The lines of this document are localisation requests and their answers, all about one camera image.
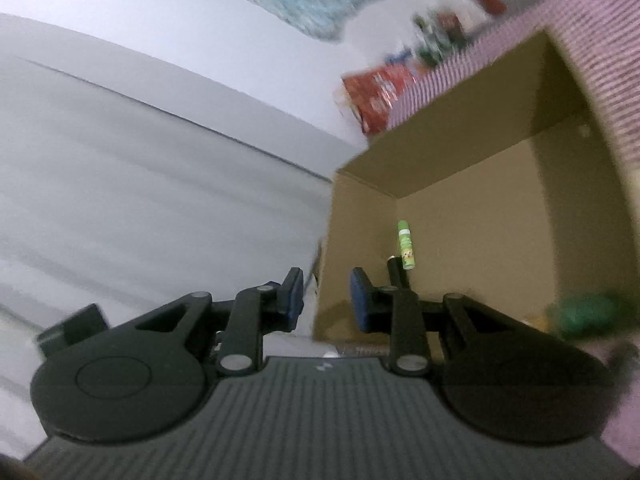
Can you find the green lip balm tube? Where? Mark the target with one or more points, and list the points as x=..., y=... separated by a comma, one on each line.
x=406, y=245

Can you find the green crumpled item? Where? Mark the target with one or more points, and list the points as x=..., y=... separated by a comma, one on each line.
x=585, y=316

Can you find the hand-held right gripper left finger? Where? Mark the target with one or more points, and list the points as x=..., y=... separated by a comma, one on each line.
x=295, y=296

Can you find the green glass bottle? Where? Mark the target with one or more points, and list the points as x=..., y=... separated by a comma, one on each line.
x=427, y=40

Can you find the red patterned gift bag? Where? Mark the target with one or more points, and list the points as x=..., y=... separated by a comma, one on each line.
x=377, y=95

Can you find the red small box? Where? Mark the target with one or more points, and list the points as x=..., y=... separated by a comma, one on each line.
x=452, y=27

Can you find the pink striped blanket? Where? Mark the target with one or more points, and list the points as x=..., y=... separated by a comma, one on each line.
x=600, y=35

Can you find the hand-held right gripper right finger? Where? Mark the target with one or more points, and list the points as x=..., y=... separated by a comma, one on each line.
x=360, y=301

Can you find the brown cardboard box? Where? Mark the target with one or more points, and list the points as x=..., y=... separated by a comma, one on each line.
x=475, y=235

